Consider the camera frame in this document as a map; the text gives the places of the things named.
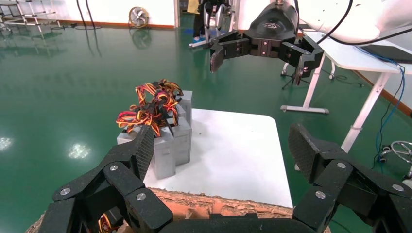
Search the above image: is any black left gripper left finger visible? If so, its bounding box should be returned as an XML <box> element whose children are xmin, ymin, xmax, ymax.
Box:
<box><xmin>52</xmin><ymin>124</ymin><xmax>173</xmax><ymax>233</ymax></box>

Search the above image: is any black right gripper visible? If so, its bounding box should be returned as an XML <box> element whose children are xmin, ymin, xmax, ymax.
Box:
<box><xmin>209</xmin><ymin>1</ymin><xmax>325</xmax><ymax>87</ymax></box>

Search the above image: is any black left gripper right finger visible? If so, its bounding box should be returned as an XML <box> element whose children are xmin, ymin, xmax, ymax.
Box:
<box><xmin>288</xmin><ymin>123</ymin><xmax>412</xmax><ymax>231</ymax></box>

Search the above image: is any black tripod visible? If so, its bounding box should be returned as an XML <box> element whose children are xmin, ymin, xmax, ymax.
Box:
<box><xmin>281</xmin><ymin>71</ymin><xmax>310</xmax><ymax>91</ymax></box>

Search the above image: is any grey standing machine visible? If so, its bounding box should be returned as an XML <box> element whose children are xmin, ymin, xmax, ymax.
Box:
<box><xmin>201</xmin><ymin>0</ymin><xmax>240</xmax><ymax>39</ymax></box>

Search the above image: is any person in yellow top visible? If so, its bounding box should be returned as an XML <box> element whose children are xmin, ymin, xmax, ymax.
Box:
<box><xmin>189</xmin><ymin>0</ymin><xmax>206</xmax><ymax>44</ymax></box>

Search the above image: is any white desk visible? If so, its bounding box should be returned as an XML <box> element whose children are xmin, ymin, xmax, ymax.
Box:
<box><xmin>280</xmin><ymin>27</ymin><xmax>412</xmax><ymax>171</ymax></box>

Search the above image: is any brown cardboard divider box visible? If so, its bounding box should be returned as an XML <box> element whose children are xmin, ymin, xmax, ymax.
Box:
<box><xmin>25</xmin><ymin>188</ymin><xmax>332</xmax><ymax>233</ymax></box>

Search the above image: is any black laptop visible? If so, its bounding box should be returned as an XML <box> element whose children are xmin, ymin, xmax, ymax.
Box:
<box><xmin>358</xmin><ymin>43</ymin><xmax>412</xmax><ymax>64</ymax></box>

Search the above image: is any round floor fan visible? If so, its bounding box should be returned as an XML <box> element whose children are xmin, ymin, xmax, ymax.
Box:
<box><xmin>128</xmin><ymin>6</ymin><xmax>150</xmax><ymax>29</ymax></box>

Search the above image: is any white metal rack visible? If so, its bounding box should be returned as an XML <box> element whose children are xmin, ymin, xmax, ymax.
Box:
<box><xmin>0</xmin><ymin>0</ymin><xmax>62</xmax><ymax>34</ymax></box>

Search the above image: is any silver power supply with wires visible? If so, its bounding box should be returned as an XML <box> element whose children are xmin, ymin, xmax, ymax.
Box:
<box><xmin>135</xmin><ymin>79</ymin><xmax>187</xmax><ymax>121</ymax></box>
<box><xmin>171</xmin><ymin>117</ymin><xmax>193</xmax><ymax>166</ymax></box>
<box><xmin>98</xmin><ymin>214</ymin><xmax>120</xmax><ymax>233</ymax></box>
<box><xmin>116</xmin><ymin>109</ymin><xmax>176</xmax><ymax>180</ymax></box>
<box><xmin>175</xmin><ymin>91</ymin><xmax>193</xmax><ymax>112</ymax></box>

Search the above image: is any chrome ring base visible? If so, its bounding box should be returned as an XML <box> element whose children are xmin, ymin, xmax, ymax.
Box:
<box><xmin>379</xmin><ymin>140</ymin><xmax>412</xmax><ymax>165</ymax></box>

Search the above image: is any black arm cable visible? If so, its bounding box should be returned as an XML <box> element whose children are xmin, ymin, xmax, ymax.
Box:
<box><xmin>315</xmin><ymin>0</ymin><xmax>412</xmax><ymax>46</ymax></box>

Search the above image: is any blue cable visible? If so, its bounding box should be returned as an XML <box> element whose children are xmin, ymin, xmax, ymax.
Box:
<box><xmin>352</xmin><ymin>45</ymin><xmax>407</xmax><ymax>168</ymax></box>

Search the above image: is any black hanging cable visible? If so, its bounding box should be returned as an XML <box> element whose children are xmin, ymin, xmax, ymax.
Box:
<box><xmin>51</xmin><ymin>0</ymin><xmax>87</xmax><ymax>31</ymax></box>
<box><xmin>84</xmin><ymin>0</ymin><xmax>103</xmax><ymax>31</ymax></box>

